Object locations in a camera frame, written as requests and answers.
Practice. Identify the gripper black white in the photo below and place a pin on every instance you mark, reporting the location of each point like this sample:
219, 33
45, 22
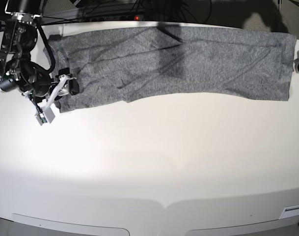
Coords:
39, 82

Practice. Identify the thin metal stand pole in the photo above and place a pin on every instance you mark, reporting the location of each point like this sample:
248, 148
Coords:
279, 3

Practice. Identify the black power strip red light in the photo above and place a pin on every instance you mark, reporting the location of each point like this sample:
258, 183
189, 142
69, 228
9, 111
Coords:
129, 17

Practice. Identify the robot arm black silver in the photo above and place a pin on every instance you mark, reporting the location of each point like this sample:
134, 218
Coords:
17, 70

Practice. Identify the grey long-sleeve T-shirt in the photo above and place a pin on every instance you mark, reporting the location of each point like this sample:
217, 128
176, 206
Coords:
135, 63

